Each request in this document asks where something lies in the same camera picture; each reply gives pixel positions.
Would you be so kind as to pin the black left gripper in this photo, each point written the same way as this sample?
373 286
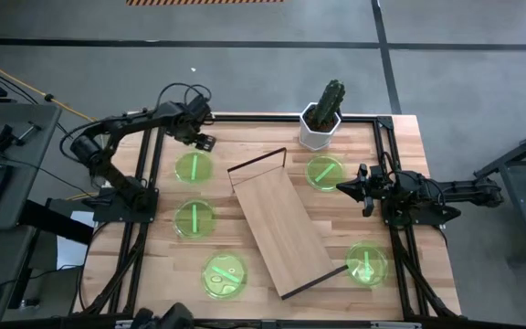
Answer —
192 127

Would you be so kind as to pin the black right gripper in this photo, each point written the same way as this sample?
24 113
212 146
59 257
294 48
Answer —
384 194

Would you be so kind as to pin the green transparent plate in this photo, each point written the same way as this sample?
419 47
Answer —
318 166
235 283
185 169
377 265
185 219

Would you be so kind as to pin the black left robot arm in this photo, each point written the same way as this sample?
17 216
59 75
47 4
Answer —
126 121

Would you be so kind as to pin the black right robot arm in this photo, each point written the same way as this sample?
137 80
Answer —
468 189

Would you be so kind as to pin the white hexagonal plant pot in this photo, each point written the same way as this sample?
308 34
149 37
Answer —
315 139

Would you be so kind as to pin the green cactus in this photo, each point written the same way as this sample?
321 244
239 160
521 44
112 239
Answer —
329 102

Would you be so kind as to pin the black flat beam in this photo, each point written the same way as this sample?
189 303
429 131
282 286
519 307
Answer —
57 221

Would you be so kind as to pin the black metal stand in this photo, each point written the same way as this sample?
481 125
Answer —
525 201

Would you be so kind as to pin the white paper sheet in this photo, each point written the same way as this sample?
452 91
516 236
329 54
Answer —
69 251

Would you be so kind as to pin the black bulky object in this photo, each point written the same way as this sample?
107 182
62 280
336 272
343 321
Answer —
171 317

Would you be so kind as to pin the grey desk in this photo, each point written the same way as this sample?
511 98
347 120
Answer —
25 183

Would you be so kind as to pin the black desk clamp tool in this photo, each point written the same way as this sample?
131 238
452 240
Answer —
5 137

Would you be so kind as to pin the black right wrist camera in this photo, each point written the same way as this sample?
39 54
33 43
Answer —
377 173

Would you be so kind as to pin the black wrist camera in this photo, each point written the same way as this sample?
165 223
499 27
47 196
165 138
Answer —
377 173
199 107

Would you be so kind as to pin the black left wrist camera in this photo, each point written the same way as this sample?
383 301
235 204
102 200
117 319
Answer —
199 107

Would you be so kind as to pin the black aluminium table frame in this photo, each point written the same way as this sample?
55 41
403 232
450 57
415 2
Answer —
267 118

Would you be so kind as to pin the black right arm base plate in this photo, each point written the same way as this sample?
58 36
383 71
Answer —
427 218

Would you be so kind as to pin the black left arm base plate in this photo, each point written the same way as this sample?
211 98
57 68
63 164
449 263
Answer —
117 214

